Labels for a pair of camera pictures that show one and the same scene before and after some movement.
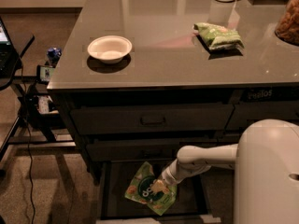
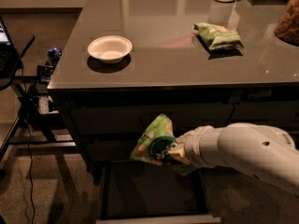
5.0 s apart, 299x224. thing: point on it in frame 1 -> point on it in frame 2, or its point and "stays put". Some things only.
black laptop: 8,59 stays put
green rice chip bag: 140,190 -> 153,145
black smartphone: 44,74 stays put
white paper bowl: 109,49 stays put
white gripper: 168,175 -> 193,147
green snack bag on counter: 219,37 stays put
